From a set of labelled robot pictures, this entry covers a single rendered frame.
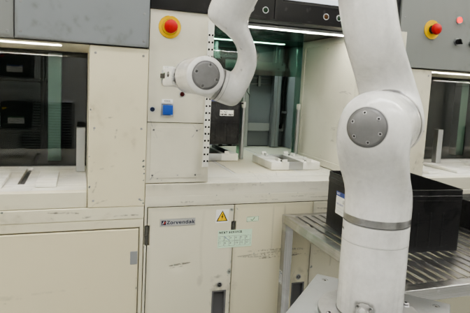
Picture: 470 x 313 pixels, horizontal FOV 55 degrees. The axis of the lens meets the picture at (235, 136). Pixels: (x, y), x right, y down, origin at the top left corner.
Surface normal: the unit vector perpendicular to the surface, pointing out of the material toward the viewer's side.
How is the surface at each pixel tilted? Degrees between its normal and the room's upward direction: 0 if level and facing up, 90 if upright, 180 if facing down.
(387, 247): 90
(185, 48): 90
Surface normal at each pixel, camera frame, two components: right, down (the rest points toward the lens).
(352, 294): -0.72, 0.04
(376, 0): 0.04, 0.00
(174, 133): 0.32, 0.11
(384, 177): -0.20, 0.67
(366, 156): -0.43, 0.63
